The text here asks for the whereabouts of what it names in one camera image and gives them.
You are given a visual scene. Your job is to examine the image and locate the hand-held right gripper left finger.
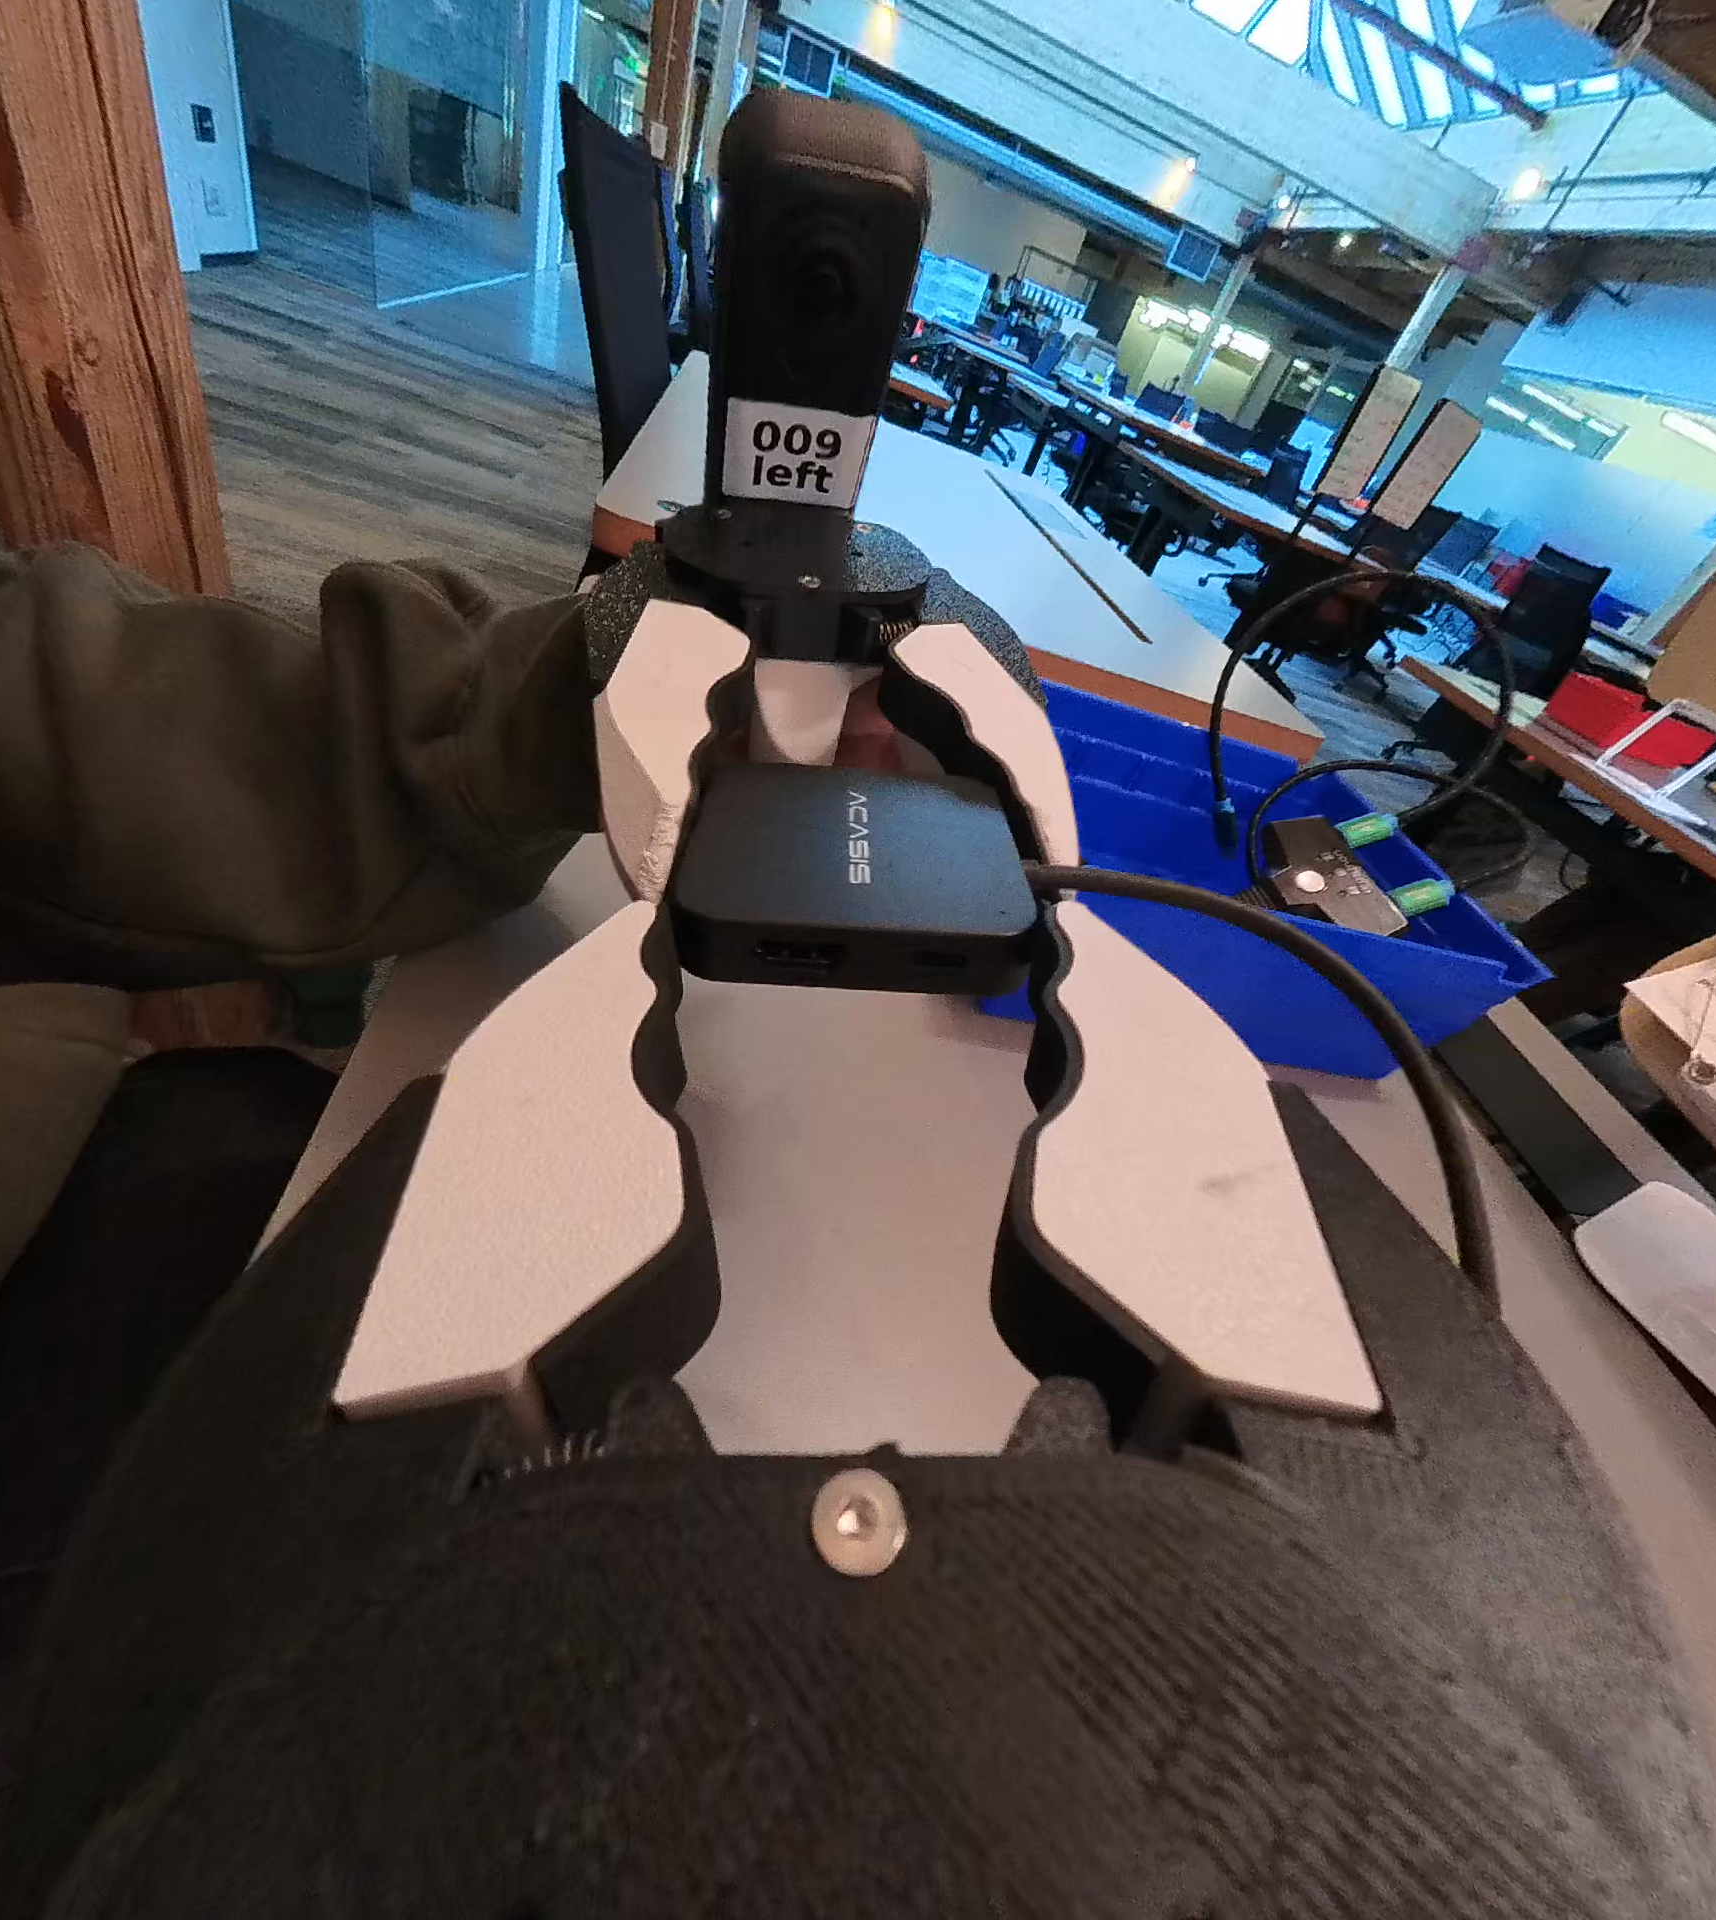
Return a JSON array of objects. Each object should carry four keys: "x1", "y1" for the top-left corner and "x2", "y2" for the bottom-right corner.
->
[{"x1": 330, "y1": 897, "x2": 728, "y2": 1446}]

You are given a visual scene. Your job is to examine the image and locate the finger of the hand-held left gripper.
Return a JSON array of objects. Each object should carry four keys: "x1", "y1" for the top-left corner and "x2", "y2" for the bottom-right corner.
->
[
  {"x1": 589, "y1": 594, "x2": 758, "y2": 906},
  {"x1": 887, "y1": 626, "x2": 1088, "y2": 879}
]

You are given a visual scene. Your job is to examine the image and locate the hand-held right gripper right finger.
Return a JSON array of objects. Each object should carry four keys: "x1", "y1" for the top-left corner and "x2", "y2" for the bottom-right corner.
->
[{"x1": 990, "y1": 883, "x2": 1388, "y2": 1460}]

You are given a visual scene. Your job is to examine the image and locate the black square hub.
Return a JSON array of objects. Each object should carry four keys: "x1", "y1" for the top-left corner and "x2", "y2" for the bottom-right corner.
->
[{"x1": 665, "y1": 763, "x2": 1044, "y2": 997}]

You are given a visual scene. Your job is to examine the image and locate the blue plastic bin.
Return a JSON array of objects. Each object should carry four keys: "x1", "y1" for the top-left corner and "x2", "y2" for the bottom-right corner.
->
[{"x1": 977, "y1": 678, "x2": 1553, "y2": 1087}]

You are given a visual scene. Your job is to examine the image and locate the black hub cable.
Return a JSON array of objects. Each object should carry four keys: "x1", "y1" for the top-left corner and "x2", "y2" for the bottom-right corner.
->
[{"x1": 1020, "y1": 862, "x2": 1498, "y2": 1300}]

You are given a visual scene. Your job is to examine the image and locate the braided cable green plugs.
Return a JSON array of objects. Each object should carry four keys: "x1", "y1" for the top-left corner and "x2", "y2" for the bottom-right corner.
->
[
  {"x1": 1284, "y1": 763, "x2": 1543, "y2": 924},
  {"x1": 1205, "y1": 566, "x2": 1523, "y2": 861}
]

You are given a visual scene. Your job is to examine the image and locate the black video switch box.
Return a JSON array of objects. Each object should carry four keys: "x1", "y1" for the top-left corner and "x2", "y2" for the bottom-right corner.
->
[{"x1": 1252, "y1": 815, "x2": 1412, "y2": 945}]

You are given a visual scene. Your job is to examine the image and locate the person's left forearm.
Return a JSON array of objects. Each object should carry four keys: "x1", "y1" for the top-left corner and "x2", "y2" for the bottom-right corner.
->
[{"x1": 0, "y1": 446, "x2": 653, "y2": 997}]

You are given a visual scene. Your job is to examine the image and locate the grey desk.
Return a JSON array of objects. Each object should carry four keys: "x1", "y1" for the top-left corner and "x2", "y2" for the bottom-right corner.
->
[{"x1": 254, "y1": 829, "x2": 1716, "y2": 1920}]

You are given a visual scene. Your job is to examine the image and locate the row of office desks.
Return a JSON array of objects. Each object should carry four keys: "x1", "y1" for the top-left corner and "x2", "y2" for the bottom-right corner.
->
[{"x1": 887, "y1": 255, "x2": 1520, "y2": 602}]

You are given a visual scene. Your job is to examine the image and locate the person's black pants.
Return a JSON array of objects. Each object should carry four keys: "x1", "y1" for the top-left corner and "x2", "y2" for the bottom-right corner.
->
[{"x1": 0, "y1": 1042, "x2": 349, "y2": 1705}]

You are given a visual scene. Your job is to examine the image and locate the clear plastic bag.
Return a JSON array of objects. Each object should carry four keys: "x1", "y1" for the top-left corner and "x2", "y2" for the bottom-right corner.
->
[{"x1": 1569, "y1": 1177, "x2": 1716, "y2": 1510}]

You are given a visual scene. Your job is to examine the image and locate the black office chair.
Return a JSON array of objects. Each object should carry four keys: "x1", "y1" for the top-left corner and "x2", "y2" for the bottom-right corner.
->
[{"x1": 1483, "y1": 543, "x2": 1613, "y2": 696}]

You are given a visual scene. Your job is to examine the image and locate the red bin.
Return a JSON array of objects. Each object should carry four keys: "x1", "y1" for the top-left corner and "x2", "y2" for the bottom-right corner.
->
[{"x1": 1543, "y1": 672, "x2": 1716, "y2": 770}]

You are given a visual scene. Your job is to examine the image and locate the wooden post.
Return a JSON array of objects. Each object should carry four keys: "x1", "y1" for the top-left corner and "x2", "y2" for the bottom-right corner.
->
[{"x1": 0, "y1": 0, "x2": 233, "y2": 602}]

